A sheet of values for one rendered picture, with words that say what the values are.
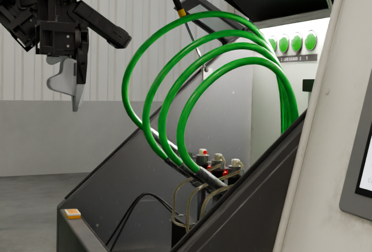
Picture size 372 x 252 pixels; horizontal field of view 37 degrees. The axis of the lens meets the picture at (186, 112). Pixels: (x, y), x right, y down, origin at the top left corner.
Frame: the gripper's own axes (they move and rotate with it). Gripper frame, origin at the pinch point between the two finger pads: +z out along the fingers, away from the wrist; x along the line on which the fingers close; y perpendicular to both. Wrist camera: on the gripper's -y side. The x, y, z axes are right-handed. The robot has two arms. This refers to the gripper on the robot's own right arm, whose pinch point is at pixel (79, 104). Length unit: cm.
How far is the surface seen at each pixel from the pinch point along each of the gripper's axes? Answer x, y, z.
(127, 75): -11.4, -11.7, -5.5
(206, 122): -43, -43, 7
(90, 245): -9.7, -4.3, 28.2
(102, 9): -673, -153, -103
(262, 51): 4.8, -33.6, -10.4
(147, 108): -3.2, -13.6, 0.8
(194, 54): -689, -299, -47
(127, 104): -11.4, -11.9, 0.4
